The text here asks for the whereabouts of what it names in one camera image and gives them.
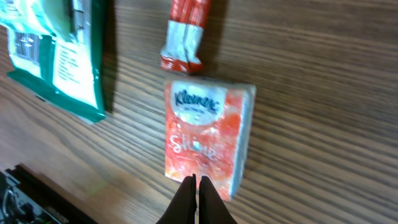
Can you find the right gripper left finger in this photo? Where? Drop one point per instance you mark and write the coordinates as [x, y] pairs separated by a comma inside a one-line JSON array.
[[183, 206]]

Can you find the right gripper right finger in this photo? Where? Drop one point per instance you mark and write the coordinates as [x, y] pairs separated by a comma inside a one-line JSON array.
[[212, 209]]

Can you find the red white carton cup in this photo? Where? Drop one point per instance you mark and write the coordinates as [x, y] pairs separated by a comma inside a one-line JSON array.
[[207, 131]]

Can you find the red stick packet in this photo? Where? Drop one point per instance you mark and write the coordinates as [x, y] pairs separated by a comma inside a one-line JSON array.
[[185, 29]]

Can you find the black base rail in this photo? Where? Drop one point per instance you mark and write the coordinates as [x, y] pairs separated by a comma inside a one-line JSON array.
[[25, 199]]

